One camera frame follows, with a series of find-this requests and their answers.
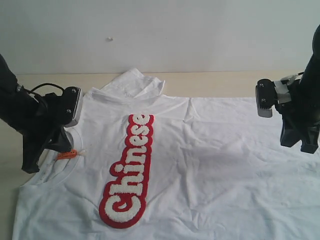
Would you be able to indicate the white t-shirt red lettering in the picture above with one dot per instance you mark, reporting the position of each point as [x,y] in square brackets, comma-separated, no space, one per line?
[157,167]

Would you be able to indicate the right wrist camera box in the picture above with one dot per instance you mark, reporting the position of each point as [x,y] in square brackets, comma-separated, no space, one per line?
[266,96]

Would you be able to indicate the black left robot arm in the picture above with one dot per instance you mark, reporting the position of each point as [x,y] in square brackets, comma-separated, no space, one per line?
[14,99]

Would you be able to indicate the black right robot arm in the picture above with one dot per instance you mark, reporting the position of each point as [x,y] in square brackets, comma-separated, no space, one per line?
[312,70]

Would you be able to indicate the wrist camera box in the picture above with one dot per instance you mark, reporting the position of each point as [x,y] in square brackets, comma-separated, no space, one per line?
[70,107]
[266,96]

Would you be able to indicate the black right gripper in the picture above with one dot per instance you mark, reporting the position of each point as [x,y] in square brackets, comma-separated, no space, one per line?
[298,102]

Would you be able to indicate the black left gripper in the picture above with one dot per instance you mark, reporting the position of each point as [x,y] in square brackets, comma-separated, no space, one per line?
[43,129]

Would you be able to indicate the orange neck label tag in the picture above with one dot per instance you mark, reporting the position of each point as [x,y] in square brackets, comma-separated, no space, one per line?
[71,154]

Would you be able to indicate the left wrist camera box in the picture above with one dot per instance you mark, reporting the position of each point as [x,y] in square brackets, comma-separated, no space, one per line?
[70,107]

